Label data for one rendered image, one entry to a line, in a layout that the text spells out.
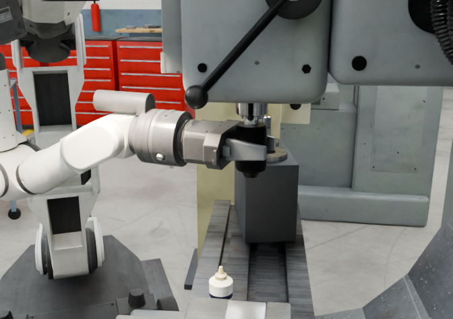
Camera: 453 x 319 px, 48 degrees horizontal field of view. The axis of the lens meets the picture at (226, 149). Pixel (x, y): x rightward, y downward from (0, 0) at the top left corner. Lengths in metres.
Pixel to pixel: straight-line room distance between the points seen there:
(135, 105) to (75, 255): 0.87
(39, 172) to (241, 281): 0.44
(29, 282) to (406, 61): 1.43
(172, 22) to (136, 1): 9.31
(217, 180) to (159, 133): 1.87
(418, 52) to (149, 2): 9.43
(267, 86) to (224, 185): 2.01
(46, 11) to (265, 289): 0.68
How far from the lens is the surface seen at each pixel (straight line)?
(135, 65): 5.48
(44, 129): 1.42
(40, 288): 1.77
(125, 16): 10.10
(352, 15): 0.63
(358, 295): 2.77
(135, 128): 0.80
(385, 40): 0.64
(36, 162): 0.95
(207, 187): 2.66
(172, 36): 0.74
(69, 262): 1.63
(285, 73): 0.65
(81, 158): 0.85
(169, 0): 0.74
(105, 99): 0.85
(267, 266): 1.11
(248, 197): 1.15
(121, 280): 1.74
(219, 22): 0.65
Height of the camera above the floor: 1.45
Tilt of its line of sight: 17 degrees down
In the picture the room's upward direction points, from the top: straight up
